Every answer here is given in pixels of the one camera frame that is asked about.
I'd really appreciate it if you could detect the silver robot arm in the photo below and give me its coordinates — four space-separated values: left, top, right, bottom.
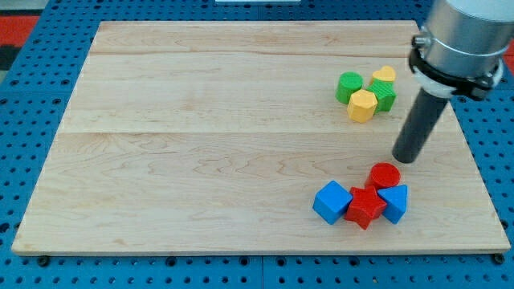
409 0 513 101

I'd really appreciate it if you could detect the wooden board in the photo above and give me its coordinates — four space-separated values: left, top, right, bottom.
12 21 511 256

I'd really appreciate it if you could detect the blue cube block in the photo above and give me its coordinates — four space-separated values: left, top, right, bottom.
312 181 353 225

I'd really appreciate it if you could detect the red star block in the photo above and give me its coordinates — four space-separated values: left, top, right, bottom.
345 186 387 230

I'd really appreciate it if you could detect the green star block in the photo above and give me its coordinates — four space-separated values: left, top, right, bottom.
366 79 397 112

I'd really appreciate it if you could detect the green cylinder block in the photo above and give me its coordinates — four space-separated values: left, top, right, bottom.
335 71 363 104

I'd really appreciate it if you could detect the yellow hexagon block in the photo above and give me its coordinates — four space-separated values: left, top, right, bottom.
347 89 377 123

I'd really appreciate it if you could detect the red cylinder block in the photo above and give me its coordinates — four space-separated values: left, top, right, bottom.
365 162 401 189

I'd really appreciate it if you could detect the blue triangle block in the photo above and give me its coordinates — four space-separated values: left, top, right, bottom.
377 185 409 224

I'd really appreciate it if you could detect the yellow heart block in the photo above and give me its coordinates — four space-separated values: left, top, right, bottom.
369 66 397 84

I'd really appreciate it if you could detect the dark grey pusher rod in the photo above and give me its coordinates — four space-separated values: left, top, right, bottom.
392 88 449 164

